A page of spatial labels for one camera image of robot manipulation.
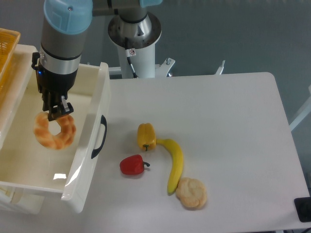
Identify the white drawer cabinet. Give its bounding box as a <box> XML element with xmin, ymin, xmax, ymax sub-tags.
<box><xmin>0</xmin><ymin>45</ymin><xmax>44</xmax><ymax>214</ymax></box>

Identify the red bell pepper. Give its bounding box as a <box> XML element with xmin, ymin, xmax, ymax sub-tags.
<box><xmin>120</xmin><ymin>154</ymin><xmax>150</xmax><ymax>175</ymax></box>

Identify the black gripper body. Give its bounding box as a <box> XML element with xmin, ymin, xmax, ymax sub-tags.
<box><xmin>31</xmin><ymin>52</ymin><xmax>79</xmax><ymax>122</ymax></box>

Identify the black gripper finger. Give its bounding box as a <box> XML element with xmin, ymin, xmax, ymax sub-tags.
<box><xmin>54</xmin><ymin>96</ymin><xmax>74</xmax><ymax>119</ymax></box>
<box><xmin>42</xmin><ymin>92</ymin><xmax>58</xmax><ymax>121</ymax></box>

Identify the yellow woven basket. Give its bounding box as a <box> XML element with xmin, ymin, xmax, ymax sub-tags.
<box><xmin>0</xmin><ymin>28</ymin><xmax>20</xmax><ymax>91</ymax></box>

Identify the white open upper drawer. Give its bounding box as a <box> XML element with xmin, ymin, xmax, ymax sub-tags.
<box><xmin>0</xmin><ymin>63</ymin><xmax>111</xmax><ymax>213</ymax></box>

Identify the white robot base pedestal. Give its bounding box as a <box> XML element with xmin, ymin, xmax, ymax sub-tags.
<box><xmin>108</xmin><ymin>13</ymin><xmax>175</xmax><ymax>79</ymax></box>

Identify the yellow bell pepper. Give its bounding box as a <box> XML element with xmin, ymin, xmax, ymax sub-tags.
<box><xmin>137</xmin><ymin>123</ymin><xmax>156</xmax><ymax>151</ymax></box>

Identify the golden ring donut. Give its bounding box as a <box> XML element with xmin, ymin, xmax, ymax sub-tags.
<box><xmin>33</xmin><ymin>112</ymin><xmax>76</xmax><ymax>150</ymax></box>

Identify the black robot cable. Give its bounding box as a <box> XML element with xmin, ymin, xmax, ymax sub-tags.
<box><xmin>124</xmin><ymin>37</ymin><xmax>139</xmax><ymax>79</ymax></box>

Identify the white table frame bracket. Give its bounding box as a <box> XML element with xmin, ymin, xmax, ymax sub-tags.
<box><xmin>289</xmin><ymin>85</ymin><xmax>311</xmax><ymax>132</ymax></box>

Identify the yellow banana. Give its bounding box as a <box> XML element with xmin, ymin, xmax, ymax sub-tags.
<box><xmin>156</xmin><ymin>139</ymin><xmax>184</xmax><ymax>195</ymax></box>

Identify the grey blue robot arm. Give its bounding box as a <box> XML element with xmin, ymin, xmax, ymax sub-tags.
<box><xmin>32</xmin><ymin>0</ymin><xmax>162</xmax><ymax>121</ymax></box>

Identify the black device at edge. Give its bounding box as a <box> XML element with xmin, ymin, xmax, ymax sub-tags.
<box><xmin>294</xmin><ymin>197</ymin><xmax>311</xmax><ymax>222</ymax></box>

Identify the black drawer handle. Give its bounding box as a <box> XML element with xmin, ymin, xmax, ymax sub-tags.
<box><xmin>91</xmin><ymin>115</ymin><xmax>107</xmax><ymax>159</ymax></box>

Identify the pale round donut bun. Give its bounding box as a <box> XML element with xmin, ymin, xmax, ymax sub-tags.
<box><xmin>176</xmin><ymin>177</ymin><xmax>207</xmax><ymax>209</ymax></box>

